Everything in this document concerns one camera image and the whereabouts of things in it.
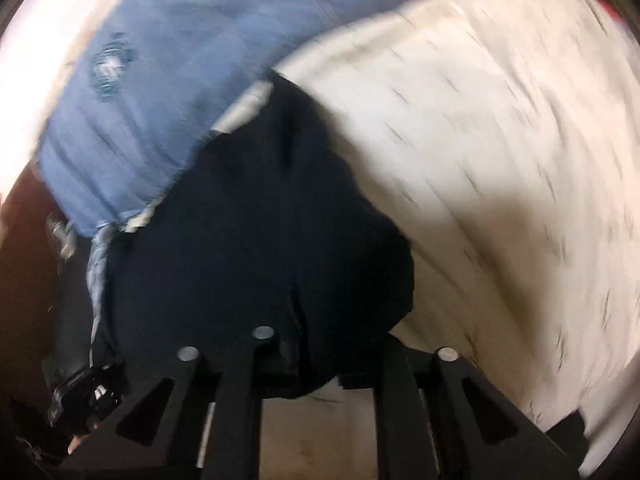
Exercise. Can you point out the cream leaf-print bedsheet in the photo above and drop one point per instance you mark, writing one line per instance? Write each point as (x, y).
(502, 136)

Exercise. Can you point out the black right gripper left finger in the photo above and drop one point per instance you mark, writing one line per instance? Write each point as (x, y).
(191, 422)

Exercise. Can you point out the blue plaid pillow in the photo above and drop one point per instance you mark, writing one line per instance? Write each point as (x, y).
(151, 83)

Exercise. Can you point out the light grey-blue cloth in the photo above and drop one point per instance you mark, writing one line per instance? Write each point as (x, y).
(97, 262)

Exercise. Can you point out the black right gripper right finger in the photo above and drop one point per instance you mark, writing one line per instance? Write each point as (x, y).
(438, 417)

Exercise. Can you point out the dark navy garment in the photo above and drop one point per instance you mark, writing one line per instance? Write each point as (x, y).
(267, 228)

